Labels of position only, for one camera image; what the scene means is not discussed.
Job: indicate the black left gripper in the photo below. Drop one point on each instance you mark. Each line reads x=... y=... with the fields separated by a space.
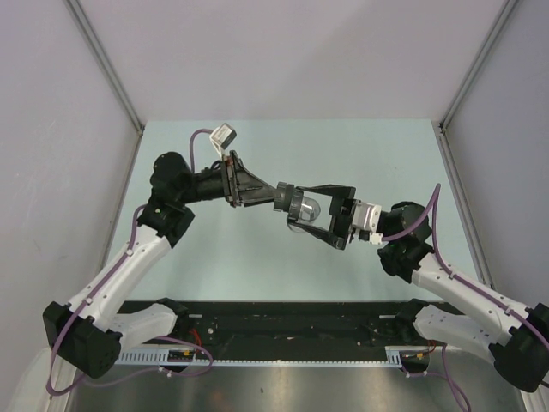
x=241 y=186

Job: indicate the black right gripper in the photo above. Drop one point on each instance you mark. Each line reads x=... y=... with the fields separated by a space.
x=340 y=209

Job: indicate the clear elbow fitting with grey nut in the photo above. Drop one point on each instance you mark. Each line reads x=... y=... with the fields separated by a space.
x=302 y=209

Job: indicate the dark grey threaded ring nut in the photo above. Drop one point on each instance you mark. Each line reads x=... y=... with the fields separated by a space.
x=283 y=201

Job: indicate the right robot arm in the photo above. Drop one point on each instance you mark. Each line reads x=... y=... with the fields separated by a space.
x=510 y=335

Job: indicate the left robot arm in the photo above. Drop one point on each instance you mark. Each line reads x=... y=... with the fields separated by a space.
x=88 y=332

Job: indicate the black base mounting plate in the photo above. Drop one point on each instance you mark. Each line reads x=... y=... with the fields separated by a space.
x=210 y=324

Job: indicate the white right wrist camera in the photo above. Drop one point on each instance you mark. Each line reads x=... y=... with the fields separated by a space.
x=365 y=222

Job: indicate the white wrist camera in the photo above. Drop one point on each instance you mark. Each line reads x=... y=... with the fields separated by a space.
x=221 y=138
x=365 y=222

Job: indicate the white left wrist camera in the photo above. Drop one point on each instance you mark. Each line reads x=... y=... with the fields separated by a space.
x=221 y=138

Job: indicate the white slotted cable duct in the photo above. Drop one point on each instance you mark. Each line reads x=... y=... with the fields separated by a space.
x=265 y=356

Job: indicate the left aluminium frame post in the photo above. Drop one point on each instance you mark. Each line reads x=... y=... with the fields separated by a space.
x=100 y=55

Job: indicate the aluminium frame post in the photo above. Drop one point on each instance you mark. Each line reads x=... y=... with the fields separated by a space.
x=488 y=44
x=100 y=55

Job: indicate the right aluminium frame post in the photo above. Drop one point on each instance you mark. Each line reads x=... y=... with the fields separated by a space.
x=488 y=44

